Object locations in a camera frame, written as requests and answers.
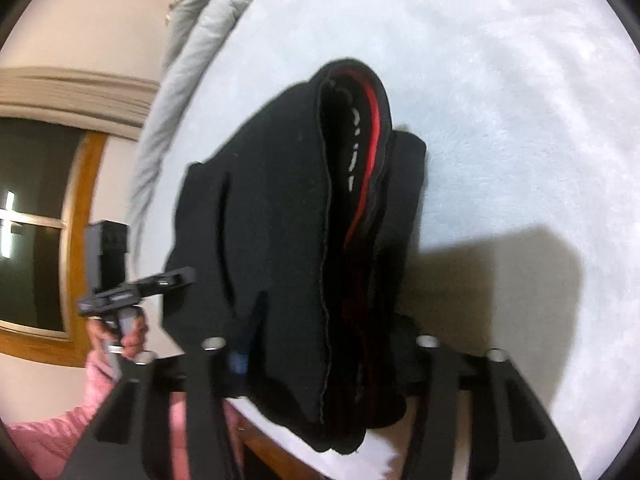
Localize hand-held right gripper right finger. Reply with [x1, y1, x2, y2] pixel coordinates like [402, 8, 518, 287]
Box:
[400, 337, 584, 480]

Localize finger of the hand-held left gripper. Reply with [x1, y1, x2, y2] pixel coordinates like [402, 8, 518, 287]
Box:
[141, 266, 197, 294]

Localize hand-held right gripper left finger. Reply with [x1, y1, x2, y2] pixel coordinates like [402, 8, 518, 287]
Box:
[62, 292, 267, 480]

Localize black pants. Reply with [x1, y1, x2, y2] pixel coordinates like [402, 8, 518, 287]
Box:
[159, 58, 429, 456]

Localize person's left forearm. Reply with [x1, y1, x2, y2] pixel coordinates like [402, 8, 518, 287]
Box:
[6, 350, 126, 468]

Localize person's left hand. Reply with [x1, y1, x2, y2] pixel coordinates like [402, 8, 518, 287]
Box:
[85, 309, 151, 362]

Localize person's pink clothing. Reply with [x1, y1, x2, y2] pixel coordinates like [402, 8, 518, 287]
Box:
[167, 394, 242, 480]

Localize wooden framed window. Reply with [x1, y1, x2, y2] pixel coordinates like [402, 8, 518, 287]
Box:
[0, 115, 110, 369]

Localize white window cornice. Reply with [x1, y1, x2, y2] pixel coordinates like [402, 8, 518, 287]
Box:
[0, 66, 162, 139]

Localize grey duvet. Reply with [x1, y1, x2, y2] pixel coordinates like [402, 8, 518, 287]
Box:
[127, 0, 262, 247]

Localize white bed sheet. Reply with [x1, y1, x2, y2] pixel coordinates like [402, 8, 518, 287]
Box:
[127, 0, 639, 480]

